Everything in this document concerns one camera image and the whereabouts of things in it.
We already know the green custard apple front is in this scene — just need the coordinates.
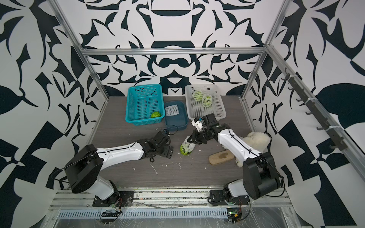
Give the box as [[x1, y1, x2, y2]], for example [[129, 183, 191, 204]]
[[180, 145, 192, 156]]

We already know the green custard apple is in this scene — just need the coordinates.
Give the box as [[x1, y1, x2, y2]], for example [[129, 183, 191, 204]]
[[180, 145, 192, 156], [151, 112, 162, 118]]

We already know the white foam net sleeve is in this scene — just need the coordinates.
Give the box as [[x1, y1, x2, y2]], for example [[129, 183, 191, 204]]
[[192, 90, 204, 102]]

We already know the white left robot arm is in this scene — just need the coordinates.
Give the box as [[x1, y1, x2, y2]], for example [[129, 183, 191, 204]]
[[64, 129, 173, 205]]

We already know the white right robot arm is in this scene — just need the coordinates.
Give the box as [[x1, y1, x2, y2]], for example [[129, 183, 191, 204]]
[[187, 114, 284, 200]]

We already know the white foam net back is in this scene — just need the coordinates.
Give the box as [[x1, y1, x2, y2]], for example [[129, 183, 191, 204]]
[[165, 104, 180, 116]]

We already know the white perforated plastic basket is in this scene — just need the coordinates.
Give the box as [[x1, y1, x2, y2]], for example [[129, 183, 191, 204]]
[[184, 84, 226, 120]]

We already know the tan sponge block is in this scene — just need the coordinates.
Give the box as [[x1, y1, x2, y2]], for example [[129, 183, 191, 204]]
[[208, 150, 235, 166]]

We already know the dark teal small tray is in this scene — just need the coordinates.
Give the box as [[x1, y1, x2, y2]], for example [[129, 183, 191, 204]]
[[164, 101, 188, 132]]

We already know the teal perforated plastic basket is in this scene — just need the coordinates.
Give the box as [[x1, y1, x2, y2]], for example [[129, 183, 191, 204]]
[[125, 84, 165, 126]]

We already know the white plush toy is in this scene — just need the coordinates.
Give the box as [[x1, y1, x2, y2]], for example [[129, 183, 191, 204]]
[[219, 130, 271, 168]]

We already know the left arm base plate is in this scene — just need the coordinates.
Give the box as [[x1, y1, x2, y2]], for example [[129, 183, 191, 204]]
[[92, 191, 135, 207]]

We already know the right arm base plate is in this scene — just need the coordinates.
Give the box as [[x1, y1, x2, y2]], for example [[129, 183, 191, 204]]
[[207, 189, 250, 206]]

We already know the black wall hook rail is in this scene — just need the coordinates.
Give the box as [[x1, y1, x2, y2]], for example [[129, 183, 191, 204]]
[[283, 72, 348, 151]]

